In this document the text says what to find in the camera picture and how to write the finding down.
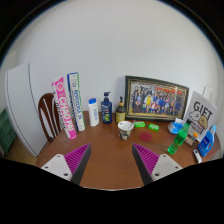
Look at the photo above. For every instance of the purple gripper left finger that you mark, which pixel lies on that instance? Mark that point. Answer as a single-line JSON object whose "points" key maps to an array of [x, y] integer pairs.
{"points": [[71, 166]]}

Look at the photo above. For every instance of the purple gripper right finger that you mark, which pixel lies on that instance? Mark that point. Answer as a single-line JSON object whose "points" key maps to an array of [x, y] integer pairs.
{"points": [[152, 166]]}

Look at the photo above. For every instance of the green plastic water bottle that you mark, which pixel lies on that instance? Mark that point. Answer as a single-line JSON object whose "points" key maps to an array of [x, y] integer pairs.
{"points": [[180, 138]]}

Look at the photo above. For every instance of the red round coaster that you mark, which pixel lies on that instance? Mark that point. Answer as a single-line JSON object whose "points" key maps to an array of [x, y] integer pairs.
{"points": [[145, 136]]}

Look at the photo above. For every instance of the green soap packet left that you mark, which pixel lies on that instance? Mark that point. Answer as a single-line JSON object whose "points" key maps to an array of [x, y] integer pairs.
{"points": [[140, 124]]}

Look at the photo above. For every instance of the patterned ceramic cup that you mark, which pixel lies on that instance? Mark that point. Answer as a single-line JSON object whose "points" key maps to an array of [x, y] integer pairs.
{"points": [[124, 131]]}

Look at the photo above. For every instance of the spoon in cup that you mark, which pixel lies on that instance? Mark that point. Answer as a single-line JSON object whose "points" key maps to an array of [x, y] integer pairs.
{"points": [[132, 124]]}

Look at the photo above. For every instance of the blue white tissue pack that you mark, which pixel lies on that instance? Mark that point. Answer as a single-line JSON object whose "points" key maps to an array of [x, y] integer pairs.
{"points": [[175, 126]]}

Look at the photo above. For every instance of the small brown box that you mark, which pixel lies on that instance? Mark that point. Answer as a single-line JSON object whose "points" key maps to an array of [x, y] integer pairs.
{"points": [[190, 140]]}

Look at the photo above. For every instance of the small white device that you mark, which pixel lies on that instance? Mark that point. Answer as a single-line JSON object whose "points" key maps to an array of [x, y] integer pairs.
{"points": [[197, 156]]}

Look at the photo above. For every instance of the dark wooden chair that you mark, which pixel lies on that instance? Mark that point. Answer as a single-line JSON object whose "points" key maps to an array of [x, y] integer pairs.
{"points": [[49, 116]]}

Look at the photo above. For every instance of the amber pump bottle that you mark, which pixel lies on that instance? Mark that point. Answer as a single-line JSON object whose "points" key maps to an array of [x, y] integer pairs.
{"points": [[120, 111]]}

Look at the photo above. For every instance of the white lotion bottle blue cap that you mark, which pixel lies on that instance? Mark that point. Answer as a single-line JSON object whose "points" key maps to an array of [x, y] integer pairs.
{"points": [[93, 112]]}

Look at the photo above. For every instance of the framed group photo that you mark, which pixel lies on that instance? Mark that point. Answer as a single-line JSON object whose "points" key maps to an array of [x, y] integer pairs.
{"points": [[152, 99]]}

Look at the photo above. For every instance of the blue detergent bottle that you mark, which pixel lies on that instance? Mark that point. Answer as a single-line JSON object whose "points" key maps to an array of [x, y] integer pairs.
{"points": [[207, 142]]}

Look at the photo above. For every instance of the dark blue pump bottle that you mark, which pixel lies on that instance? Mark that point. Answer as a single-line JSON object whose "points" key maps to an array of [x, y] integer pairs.
{"points": [[106, 109]]}

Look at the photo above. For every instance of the pink shuttlecock tube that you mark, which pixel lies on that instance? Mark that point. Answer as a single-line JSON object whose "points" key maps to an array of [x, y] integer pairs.
{"points": [[62, 106]]}

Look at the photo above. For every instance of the green crate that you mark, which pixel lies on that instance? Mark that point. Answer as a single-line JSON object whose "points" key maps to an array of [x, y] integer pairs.
{"points": [[7, 133]]}

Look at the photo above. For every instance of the white gift paper bag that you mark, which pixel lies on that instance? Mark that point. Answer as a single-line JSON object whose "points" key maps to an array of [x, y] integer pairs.
{"points": [[201, 111]]}

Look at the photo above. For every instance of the white cabinet door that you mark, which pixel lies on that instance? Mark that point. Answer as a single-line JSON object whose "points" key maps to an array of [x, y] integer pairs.
{"points": [[21, 109]]}

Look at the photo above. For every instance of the blue green shuttlecock tube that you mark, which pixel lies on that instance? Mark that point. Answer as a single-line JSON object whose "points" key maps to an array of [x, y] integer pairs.
{"points": [[75, 98]]}

